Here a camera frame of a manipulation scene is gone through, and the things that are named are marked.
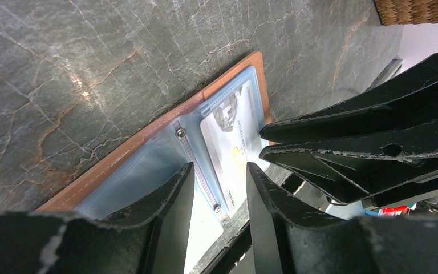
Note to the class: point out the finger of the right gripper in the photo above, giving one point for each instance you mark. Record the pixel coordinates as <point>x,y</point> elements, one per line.
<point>407,100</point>
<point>381,170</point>

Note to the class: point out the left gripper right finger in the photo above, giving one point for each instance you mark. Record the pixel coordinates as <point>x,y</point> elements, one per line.
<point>290,236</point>

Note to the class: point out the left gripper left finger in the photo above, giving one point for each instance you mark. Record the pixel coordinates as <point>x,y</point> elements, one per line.
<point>148,236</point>

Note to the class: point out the white credit card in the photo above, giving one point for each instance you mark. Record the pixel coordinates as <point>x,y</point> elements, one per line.
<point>231,135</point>

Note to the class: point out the brown leather card holder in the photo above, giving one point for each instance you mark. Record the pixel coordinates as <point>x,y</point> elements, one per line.
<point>146,160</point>

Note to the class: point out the red blue toy block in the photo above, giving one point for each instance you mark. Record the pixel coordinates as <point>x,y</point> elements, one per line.
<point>398,211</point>

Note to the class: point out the brown wicker divided basket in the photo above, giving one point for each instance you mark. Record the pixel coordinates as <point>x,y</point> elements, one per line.
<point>407,12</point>

